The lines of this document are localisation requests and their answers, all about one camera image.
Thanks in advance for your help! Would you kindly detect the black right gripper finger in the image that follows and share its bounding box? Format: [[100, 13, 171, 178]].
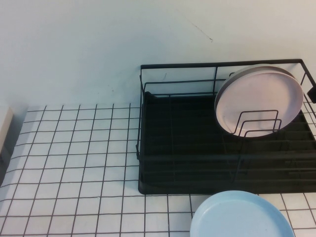
[[307, 85, 316, 103]]

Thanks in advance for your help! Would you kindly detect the pink round plate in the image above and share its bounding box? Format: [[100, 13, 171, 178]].
[[214, 65, 304, 138]]

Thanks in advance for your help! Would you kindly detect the grey round plate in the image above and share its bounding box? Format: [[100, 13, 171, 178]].
[[223, 63, 297, 86]]

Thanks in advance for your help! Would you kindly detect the light blue round plate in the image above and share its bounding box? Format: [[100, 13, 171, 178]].
[[189, 190, 296, 237]]

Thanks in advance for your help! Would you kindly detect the black drip tray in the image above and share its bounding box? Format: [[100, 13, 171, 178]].
[[138, 91, 316, 196]]

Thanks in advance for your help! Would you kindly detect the white grid pattern tablecloth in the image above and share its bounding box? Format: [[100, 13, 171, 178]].
[[0, 103, 316, 237]]

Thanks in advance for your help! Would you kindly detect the beige box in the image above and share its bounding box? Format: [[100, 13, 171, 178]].
[[0, 106, 14, 154]]

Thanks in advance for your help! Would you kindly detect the black wire dish rack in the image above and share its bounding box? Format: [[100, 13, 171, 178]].
[[135, 58, 316, 196]]

